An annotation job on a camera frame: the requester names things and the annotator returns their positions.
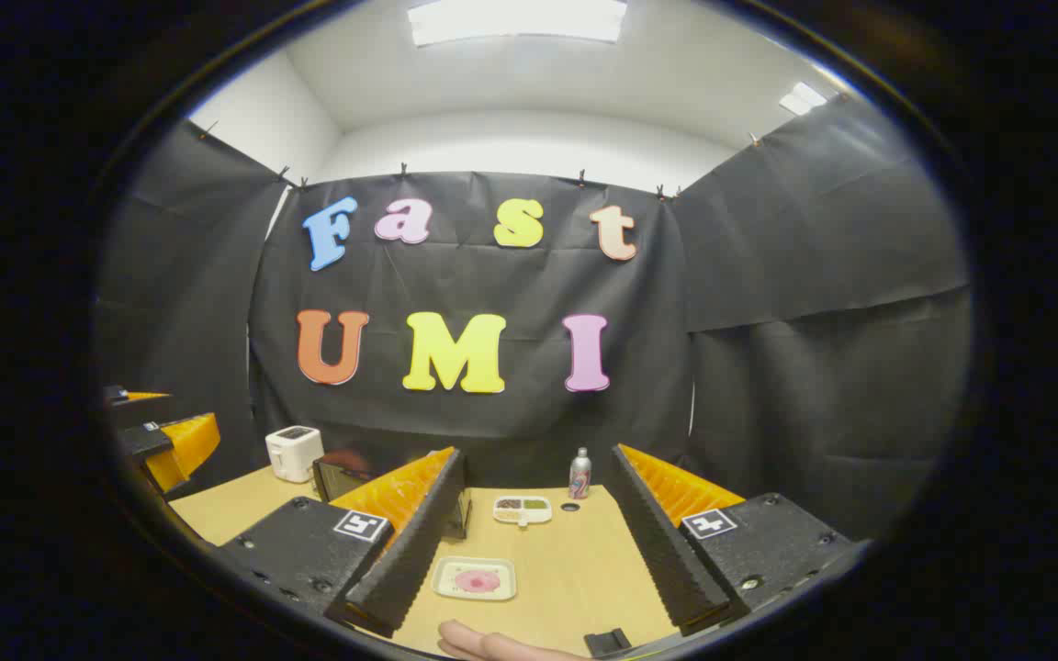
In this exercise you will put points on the silver spray can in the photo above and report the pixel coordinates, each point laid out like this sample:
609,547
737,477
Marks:
579,476

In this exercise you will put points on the black electric oven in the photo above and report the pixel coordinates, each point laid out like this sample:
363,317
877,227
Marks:
341,477

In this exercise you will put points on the white square plate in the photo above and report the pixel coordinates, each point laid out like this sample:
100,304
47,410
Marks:
448,580

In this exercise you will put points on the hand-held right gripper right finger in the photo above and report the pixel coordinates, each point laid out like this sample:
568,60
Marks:
658,542

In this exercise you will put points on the pink round food slice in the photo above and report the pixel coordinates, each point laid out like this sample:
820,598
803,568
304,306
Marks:
478,581

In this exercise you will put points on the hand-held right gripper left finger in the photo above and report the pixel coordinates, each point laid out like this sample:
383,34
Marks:
414,542

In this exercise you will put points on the white toaster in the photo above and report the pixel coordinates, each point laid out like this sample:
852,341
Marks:
294,453

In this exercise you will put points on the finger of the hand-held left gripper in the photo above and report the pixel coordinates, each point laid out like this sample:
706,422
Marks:
148,397
185,450

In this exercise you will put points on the white sauce dish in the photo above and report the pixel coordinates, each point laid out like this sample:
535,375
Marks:
523,510

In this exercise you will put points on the small ceiling light panel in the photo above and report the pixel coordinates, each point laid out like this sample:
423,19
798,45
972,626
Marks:
803,98

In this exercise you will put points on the large ceiling light panel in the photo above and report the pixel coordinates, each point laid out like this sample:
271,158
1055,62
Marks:
517,20

